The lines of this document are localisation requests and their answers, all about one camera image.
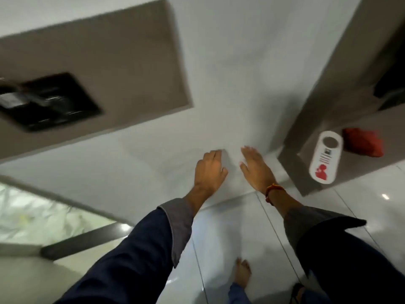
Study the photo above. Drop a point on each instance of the grey wall panel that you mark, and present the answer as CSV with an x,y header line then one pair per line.
x,y
126,60

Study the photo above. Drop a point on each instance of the person's right forearm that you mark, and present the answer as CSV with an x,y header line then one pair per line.
x,y
341,256

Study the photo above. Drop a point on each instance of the person's right hand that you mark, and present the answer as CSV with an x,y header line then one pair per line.
x,y
258,174

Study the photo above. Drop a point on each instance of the person's right foot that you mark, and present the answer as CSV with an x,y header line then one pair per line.
x,y
297,292

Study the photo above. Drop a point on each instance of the person's left hand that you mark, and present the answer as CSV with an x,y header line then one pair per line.
x,y
207,174

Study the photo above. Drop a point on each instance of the blue trouser leg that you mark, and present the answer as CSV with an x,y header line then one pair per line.
x,y
238,296

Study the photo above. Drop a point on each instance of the grey shelf unit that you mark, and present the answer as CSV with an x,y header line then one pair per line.
x,y
348,75

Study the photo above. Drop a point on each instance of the person's left forearm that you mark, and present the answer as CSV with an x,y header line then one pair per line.
x,y
142,253

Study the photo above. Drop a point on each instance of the person's foot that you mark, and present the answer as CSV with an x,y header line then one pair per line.
x,y
242,272
297,292

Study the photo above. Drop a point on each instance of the dark metal frame bar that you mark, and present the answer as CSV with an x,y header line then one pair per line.
x,y
85,240

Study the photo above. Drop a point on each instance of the person's left thumb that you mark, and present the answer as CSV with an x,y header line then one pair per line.
x,y
224,173

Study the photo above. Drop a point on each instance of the red cloth bundle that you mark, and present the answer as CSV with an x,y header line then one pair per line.
x,y
362,142

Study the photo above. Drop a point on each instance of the patterned glass pane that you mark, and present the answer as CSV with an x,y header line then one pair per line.
x,y
41,218

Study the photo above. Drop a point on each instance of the white red door hanger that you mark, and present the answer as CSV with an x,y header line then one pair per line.
x,y
326,158

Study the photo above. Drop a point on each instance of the person's right thumb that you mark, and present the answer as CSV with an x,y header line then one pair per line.
x,y
244,169

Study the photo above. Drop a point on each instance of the person's left foot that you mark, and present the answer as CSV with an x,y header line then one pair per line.
x,y
242,272

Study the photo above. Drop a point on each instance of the black recessed switch plate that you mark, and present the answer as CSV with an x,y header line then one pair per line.
x,y
60,101

